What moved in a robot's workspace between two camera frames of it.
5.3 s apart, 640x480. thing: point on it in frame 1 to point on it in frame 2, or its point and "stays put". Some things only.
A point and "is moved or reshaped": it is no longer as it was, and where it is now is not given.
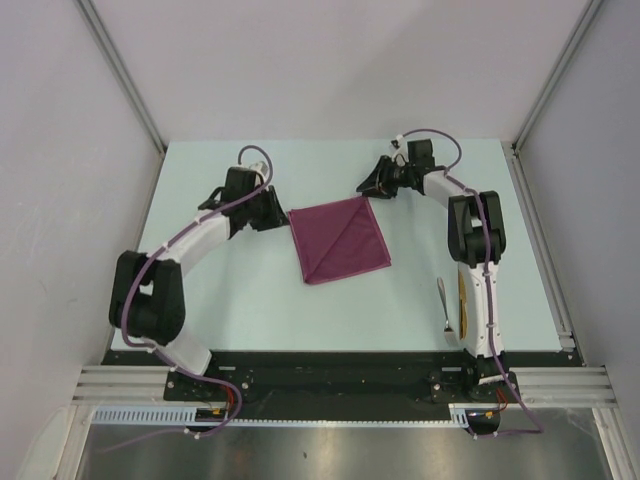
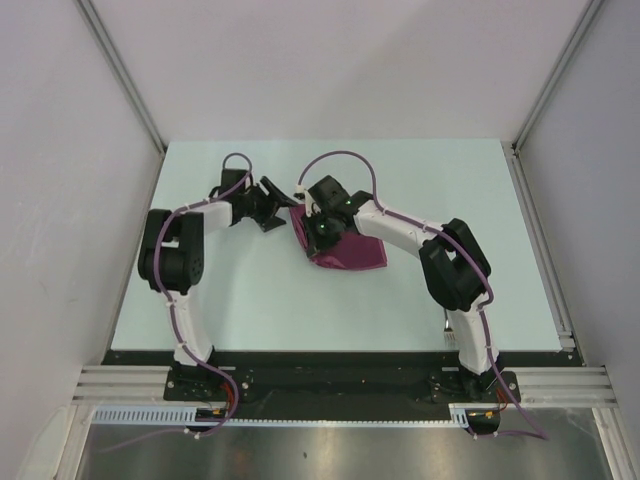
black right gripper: x=378 y=185 to x=315 y=243
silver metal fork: x=448 y=331 stays put
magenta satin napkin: x=337 y=240 is moved or reshaped
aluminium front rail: x=541 y=386 stays put
